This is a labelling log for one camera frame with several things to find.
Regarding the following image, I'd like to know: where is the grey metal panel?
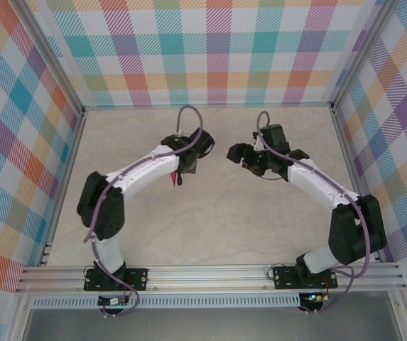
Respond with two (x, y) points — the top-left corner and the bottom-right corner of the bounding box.
(21, 307), (403, 341)

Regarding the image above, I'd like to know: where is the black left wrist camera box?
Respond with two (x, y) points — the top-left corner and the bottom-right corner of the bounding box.
(188, 129), (216, 158)

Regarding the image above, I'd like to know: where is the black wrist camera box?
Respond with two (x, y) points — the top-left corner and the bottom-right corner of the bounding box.
(188, 129), (216, 158)
(261, 124), (291, 154)

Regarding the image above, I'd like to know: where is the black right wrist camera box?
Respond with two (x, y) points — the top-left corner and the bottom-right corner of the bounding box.
(261, 124), (291, 154)

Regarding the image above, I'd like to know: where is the aluminium table edge rail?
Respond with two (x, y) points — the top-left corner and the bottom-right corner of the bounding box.
(38, 109), (87, 267)
(82, 102), (335, 109)
(330, 106), (385, 263)

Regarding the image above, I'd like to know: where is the wide aluminium base rail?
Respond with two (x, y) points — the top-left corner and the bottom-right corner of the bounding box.
(14, 261), (407, 294)

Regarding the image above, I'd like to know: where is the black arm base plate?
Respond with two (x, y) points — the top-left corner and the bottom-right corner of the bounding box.
(273, 265), (339, 291)
(83, 268), (150, 293)

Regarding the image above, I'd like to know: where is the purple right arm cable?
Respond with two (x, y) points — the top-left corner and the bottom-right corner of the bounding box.
(257, 111), (371, 315)

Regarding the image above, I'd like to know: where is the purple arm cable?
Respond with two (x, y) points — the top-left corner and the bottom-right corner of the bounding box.
(257, 111), (371, 315)
(83, 105), (205, 318)

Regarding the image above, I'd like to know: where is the perforated grey cable duct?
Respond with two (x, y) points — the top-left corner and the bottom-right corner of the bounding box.
(31, 293), (302, 309)

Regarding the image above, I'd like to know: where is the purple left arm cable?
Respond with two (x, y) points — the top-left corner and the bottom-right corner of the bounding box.
(83, 105), (205, 318)

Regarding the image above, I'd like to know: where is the aluminium frame post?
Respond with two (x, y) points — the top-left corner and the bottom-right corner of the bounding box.
(17, 0), (87, 118)
(329, 0), (394, 111)

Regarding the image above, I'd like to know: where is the aluminium frame leg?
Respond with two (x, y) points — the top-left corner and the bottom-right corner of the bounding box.
(6, 293), (36, 341)
(389, 289), (407, 341)

